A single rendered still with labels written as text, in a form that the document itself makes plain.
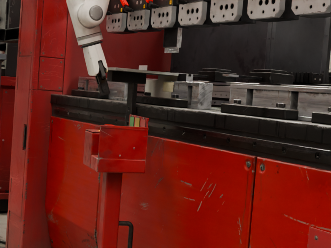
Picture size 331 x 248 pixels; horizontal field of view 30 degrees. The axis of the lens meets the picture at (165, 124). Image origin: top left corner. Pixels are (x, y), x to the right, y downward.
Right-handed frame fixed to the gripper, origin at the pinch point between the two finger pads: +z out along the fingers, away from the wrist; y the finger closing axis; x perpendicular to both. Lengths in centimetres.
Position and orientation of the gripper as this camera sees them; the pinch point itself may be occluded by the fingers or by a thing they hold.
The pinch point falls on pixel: (103, 88)
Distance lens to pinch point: 208.4
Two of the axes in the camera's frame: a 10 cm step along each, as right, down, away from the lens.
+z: 2.5, 9.5, 1.7
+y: 3.5, 0.8, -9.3
